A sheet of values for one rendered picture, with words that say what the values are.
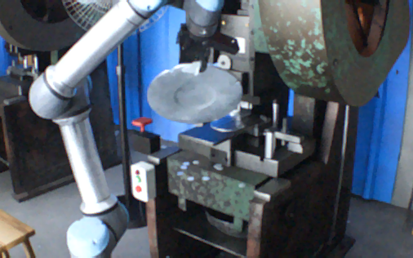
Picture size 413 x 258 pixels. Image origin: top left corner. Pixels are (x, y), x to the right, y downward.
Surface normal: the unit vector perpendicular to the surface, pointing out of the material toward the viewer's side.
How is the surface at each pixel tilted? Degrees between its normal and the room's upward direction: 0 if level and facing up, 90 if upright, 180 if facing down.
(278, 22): 110
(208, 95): 127
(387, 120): 90
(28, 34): 90
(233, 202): 90
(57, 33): 90
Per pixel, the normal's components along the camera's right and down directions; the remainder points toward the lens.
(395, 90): -0.62, 0.25
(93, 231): -0.02, -0.90
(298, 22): -0.59, 0.56
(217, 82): 0.05, 0.83
